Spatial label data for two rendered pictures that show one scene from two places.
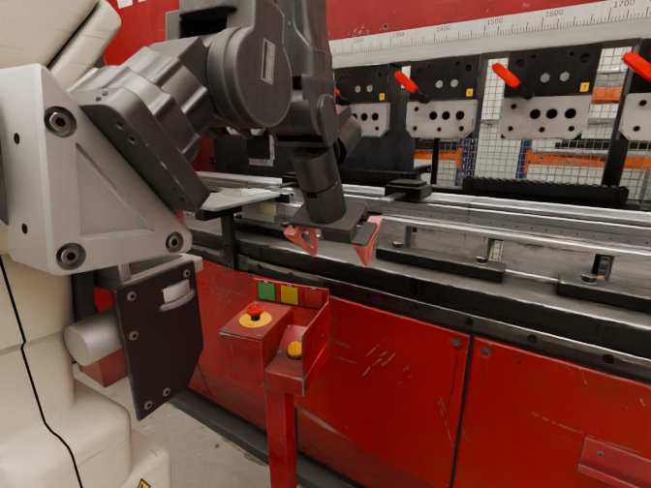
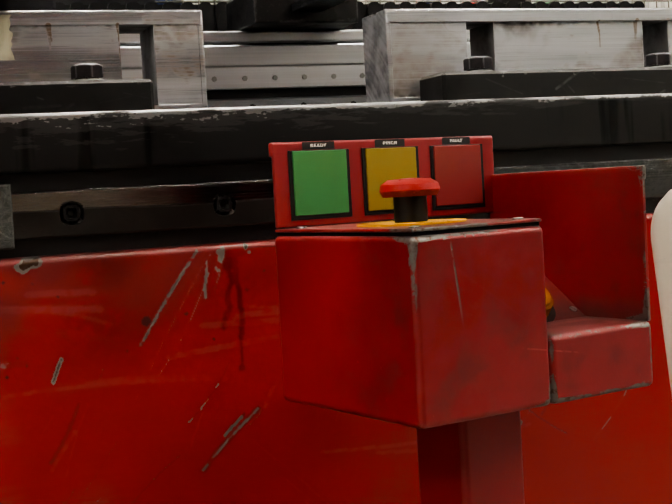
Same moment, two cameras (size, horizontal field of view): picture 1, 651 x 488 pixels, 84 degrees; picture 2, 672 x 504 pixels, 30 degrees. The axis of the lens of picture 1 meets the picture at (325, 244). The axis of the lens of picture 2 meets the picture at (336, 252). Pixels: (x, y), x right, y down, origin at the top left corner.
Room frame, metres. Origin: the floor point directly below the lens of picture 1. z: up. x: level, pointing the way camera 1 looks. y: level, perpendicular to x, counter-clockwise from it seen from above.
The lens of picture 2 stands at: (0.29, 0.85, 0.81)
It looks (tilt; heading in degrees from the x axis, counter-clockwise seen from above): 3 degrees down; 307
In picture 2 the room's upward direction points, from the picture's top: 3 degrees counter-clockwise
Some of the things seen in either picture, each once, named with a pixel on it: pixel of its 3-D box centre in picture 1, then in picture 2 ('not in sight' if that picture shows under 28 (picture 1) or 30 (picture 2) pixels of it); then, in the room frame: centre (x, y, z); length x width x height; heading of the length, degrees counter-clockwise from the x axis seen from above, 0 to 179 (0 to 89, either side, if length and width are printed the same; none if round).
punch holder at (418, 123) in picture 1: (445, 99); not in sight; (0.89, -0.27, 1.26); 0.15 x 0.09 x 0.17; 57
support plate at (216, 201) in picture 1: (229, 198); not in sight; (1.08, 0.29, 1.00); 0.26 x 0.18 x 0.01; 147
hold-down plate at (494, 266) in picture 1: (436, 260); (572, 86); (0.83, -0.27, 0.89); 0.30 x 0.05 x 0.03; 57
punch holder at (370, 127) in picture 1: (366, 103); not in sight; (1.00, -0.11, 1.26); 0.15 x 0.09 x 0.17; 57
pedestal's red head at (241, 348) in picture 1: (276, 332); (459, 263); (0.73, 0.11, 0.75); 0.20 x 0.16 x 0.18; 70
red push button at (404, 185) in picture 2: (255, 314); (410, 205); (0.74, 0.16, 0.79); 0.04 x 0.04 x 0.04
